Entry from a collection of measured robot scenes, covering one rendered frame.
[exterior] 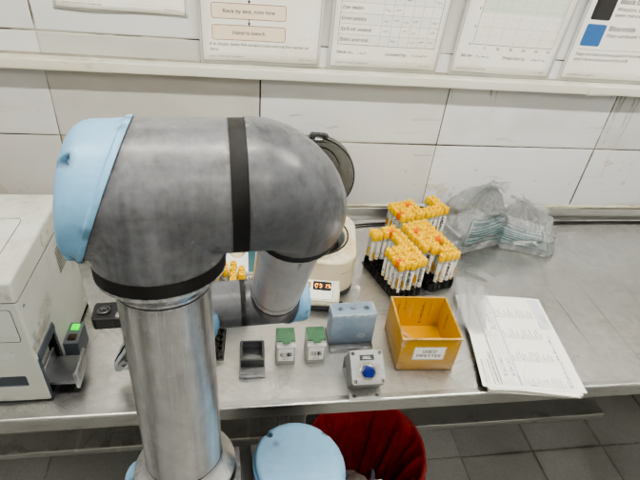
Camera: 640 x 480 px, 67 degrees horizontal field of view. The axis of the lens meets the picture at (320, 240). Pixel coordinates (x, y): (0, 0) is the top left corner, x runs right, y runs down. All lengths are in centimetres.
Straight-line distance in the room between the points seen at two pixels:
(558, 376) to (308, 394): 56
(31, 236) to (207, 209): 65
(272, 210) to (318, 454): 37
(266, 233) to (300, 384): 70
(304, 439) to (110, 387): 53
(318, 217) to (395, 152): 108
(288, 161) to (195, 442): 32
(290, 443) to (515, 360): 69
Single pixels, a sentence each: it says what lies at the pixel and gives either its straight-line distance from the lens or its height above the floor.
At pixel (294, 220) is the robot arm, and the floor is 150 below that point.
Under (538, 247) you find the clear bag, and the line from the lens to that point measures 160.
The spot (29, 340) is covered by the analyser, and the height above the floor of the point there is 104.
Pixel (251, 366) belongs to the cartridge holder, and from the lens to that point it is 107.
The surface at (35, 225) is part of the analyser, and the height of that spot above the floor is 117.
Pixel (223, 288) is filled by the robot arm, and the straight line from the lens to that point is 77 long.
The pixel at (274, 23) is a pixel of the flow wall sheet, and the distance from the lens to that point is 129.
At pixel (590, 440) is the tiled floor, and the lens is 241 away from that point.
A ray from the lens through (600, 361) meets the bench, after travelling 135.
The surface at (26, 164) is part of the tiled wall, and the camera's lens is 155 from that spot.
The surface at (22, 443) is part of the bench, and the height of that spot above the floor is 27.
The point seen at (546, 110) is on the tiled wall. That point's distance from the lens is 161.
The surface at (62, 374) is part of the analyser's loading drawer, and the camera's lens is 109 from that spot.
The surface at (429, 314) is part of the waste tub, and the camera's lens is 120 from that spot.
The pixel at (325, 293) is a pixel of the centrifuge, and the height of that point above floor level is 92.
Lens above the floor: 171
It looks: 35 degrees down
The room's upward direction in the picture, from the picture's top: 6 degrees clockwise
